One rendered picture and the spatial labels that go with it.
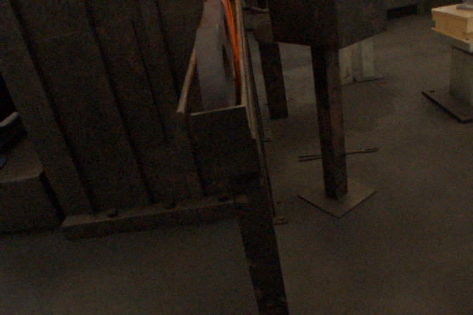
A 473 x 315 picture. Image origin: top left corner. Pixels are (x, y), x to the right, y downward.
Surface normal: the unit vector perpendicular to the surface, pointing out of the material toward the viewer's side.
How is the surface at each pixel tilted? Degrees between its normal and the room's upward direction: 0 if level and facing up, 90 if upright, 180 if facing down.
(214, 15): 37
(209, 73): 60
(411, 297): 0
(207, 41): 29
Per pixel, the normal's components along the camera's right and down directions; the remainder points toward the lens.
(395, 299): -0.18, -0.88
